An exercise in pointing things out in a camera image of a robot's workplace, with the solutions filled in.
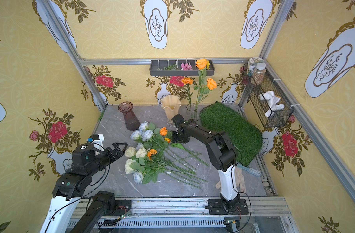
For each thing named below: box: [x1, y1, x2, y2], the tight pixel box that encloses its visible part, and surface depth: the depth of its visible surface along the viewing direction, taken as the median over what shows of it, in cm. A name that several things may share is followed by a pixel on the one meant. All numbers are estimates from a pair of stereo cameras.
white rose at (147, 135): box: [141, 129, 154, 142], surface depth 97 cm
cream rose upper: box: [135, 147, 147, 159], surface depth 85 cm
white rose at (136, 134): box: [129, 129, 143, 141], surface depth 100 cm
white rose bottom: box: [132, 170, 144, 185], surface depth 82 cm
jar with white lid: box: [253, 62, 267, 85], surface depth 82 cm
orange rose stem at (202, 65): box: [193, 58, 211, 117], surface depth 86 cm
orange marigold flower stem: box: [180, 76, 194, 117], surface depth 90 cm
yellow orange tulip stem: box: [164, 137, 210, 167], surface depth 97 cm
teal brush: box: [235, 163, 262, 176], surface depth 87 cm
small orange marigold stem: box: [146, 148, 208, 187], surface depth 89 cm
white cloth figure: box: [259, 90, 285, 118], surface depth 73 cm
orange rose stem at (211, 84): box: [193, 77, 218, 117], surface depth 86 cm
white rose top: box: [138, 120, 149, 131], surface depth 102 cm
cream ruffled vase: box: [160, 94, 182, 128], surface depth 99 cm
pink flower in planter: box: [180, 62, 193, 71], surface depth 90 cm
